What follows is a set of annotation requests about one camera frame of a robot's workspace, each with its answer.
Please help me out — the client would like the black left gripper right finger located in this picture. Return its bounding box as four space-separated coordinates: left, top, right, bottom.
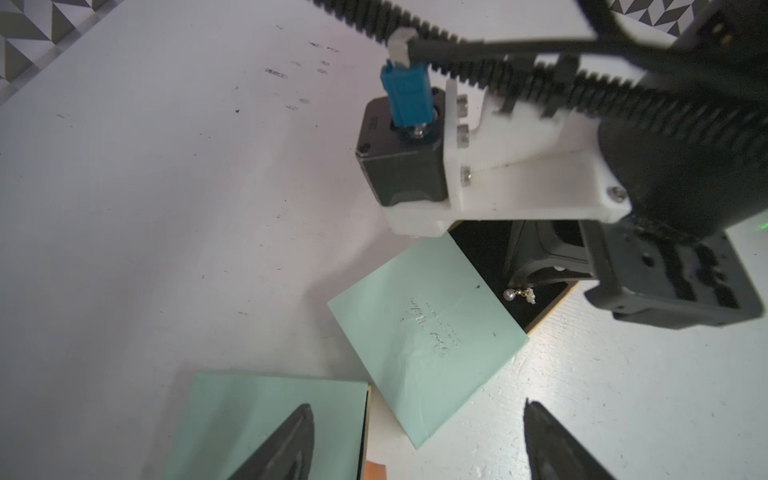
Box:
523 401 615 480

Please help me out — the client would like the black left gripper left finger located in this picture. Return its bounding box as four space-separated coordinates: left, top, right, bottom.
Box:
229 403 315 480

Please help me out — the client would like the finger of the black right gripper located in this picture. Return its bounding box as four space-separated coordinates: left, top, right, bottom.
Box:
504 220 593 288

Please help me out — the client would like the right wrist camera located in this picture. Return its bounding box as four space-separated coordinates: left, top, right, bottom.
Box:
356 27 631 237

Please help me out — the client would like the mint box back middle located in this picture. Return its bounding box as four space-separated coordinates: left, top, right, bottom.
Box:
160 372 370 479

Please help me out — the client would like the small pearl earring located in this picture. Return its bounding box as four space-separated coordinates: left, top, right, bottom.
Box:
503 288 536 305

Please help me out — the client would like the mint drawer-style jewelry box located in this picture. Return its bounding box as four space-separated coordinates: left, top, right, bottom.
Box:
328 221 572 449

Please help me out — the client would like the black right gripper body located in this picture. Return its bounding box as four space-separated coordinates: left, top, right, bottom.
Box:
580 120 767 329

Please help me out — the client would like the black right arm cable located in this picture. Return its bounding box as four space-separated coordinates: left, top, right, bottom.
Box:
305 0 768 163

